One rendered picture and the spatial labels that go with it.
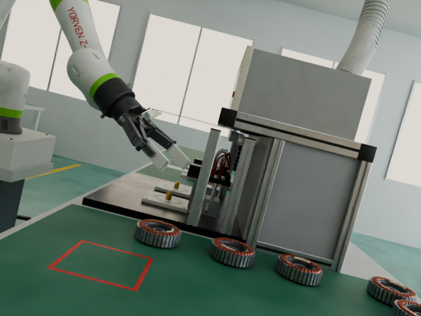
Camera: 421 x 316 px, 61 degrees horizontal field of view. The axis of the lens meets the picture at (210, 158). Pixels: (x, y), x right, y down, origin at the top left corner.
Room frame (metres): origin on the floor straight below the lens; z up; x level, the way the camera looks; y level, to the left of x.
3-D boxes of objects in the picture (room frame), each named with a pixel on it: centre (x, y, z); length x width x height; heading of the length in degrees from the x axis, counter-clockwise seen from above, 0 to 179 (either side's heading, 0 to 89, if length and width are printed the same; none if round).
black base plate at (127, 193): (1.33, 0.09, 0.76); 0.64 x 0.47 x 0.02; 0
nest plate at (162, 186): (1.45, 0.11, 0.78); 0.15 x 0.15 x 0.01; 0
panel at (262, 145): (1.33, -0.15, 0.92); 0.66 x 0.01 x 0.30; 0
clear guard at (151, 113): (1.15, 0.10, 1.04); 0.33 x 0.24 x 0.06; 90
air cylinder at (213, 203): (1.21, -0.04, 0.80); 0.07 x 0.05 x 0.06; 0
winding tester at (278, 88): (1.32, -0.22, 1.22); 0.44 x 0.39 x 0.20; 0
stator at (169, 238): (0.87, 0.08, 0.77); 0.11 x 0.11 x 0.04
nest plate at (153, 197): (1.21, 0.11, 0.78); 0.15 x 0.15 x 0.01; 0
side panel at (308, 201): (1.01, -0.30, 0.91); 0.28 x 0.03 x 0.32; 90
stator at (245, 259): (0.87, -0.11, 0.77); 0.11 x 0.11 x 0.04
